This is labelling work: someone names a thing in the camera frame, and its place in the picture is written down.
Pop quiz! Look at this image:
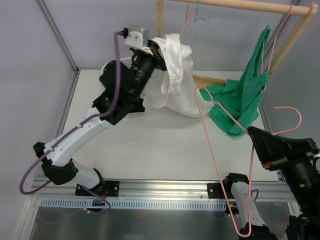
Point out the cream tank top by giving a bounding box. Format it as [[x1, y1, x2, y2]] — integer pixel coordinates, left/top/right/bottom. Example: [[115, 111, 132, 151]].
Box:
[[141, 33, 214, 118]]

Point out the pink hanger with cream top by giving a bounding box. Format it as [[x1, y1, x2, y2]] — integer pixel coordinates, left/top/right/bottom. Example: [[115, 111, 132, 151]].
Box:
[[194, 84, 303, 238]]

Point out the blue wire hanger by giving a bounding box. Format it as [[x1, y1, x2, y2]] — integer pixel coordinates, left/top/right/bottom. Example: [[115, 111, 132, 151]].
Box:
[[183, 0, 211, 43]]

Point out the pink wire hanger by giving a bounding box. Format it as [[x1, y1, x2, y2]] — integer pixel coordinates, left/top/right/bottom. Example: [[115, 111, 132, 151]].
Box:
[[179, 0, 196, 40]]

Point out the black tank top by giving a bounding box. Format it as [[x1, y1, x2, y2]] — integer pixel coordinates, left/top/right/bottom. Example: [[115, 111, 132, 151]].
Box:
[[121, 99, 145, 115]]

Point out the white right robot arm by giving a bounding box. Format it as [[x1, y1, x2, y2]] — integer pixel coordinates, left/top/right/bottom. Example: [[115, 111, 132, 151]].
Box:
[[222, 126, 320, 240]]

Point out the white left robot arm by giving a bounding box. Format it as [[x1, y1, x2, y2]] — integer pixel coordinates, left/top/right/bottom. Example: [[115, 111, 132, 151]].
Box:
[[33, 40, 167, 196]]

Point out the green tank top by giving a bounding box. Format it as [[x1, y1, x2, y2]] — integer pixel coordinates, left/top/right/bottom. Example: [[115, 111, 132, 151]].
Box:
[[200, 26, 271, 137]]

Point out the pink hanger with green top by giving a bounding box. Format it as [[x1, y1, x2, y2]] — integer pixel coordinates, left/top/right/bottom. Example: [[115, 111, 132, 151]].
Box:
[[259, 3, 294, 94]]

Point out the white perforated plastic basket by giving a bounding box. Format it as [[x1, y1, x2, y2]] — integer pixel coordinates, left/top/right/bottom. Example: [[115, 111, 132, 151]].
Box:
[[102, 57, 136, 71]]

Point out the wooden clothes rack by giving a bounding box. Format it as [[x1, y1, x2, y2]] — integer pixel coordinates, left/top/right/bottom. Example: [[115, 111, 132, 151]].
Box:
[[156, 0, 319, 86]]

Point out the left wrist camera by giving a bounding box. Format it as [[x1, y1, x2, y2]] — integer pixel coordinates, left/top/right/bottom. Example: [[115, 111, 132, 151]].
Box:
[[124, 25, 149, 49]]

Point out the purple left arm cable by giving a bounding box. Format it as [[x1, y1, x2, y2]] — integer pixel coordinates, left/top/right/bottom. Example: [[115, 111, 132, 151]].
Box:
[[19, 31, 125, 215]]

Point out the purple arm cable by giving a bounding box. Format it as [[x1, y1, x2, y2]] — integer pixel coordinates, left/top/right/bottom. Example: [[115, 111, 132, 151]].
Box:
[[19, 31, 125, 215], [249, 188, 260, 203]]

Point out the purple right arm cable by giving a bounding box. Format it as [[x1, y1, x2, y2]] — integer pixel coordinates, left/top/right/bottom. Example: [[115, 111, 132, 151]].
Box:
[[249, 188, 260, 203]]

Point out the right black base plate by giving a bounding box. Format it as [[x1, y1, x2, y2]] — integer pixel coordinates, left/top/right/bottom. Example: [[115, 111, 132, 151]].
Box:
[[206, 182, 234, 199]]

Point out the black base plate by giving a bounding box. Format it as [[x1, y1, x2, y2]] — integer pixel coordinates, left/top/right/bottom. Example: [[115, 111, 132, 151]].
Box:
[[75, 179, 120, 197], [206, 182, 234, 199]]

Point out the aluminium mounting rail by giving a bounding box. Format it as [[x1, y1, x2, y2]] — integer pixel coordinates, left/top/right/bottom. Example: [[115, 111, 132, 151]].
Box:
[[31, 179, 295, 202]]

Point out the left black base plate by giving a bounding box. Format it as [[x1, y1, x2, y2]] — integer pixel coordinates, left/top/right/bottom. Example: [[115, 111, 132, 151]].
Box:
[[75, 179, 120, 197]]

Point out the white slotted cable duct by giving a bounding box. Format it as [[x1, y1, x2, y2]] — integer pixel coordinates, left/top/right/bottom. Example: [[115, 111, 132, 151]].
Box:
[[39, 197, 227, 211]]

